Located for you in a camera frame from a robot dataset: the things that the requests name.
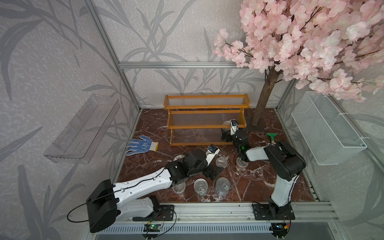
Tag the clear acrylic wall shelf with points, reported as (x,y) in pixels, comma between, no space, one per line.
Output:
(80,139)

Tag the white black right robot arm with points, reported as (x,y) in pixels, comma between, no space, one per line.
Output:
(286,161)

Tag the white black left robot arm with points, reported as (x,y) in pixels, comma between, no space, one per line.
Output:
(109,202)

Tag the aluminium front rail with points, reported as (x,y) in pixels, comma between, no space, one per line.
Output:
(242,212)

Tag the tomato label seed jar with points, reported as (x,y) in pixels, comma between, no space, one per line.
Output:
(179,157)

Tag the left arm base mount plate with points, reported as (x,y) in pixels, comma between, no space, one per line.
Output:
(162,212)

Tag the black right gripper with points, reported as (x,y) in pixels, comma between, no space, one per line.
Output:
(228,135)

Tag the circuit board right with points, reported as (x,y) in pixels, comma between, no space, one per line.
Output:
(280,227)

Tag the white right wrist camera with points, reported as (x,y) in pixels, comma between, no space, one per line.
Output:
(234,125)

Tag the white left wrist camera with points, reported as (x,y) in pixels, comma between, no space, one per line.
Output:
(212,151)

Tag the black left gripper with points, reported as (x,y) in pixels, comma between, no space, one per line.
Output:
(209,169)

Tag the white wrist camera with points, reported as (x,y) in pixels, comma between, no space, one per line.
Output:
(212,151)
(234,125)

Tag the blue dotted work glove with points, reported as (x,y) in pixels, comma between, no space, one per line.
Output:
(140,146)

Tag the white mesh wire basket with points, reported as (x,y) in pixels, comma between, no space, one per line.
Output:
(328,134)

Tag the artificial cherry blossom tree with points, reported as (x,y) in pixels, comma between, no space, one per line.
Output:
(320,44)

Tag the green corn seed can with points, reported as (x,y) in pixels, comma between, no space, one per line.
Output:
(201,187)

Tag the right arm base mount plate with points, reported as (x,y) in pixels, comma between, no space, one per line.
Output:
(272,212)

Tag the purple flower seed can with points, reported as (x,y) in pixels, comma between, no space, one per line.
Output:
(222,187)

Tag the orange wooden three-tier shelf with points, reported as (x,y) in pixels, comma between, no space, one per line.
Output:
(197,120)

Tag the clear jar red label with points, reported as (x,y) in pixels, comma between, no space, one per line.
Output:
(221,162)
(241,165)

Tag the green circuit board left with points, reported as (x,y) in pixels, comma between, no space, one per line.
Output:
(152,228)

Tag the clear jar black label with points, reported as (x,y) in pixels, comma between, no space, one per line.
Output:
(179,189)

